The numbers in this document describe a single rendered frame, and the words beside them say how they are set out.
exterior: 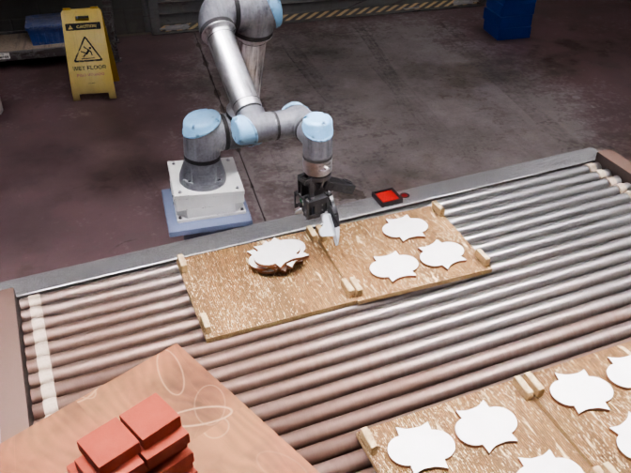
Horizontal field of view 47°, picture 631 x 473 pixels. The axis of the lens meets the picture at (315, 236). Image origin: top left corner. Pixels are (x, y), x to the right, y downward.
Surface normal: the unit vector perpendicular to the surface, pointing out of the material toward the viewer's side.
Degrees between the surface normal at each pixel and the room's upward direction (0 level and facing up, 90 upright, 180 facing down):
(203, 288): 0
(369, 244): 0
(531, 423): 0
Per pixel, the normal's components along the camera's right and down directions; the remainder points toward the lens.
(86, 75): 0.19, 0.39
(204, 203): 0.26, 0.56
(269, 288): 0.00, -0.81
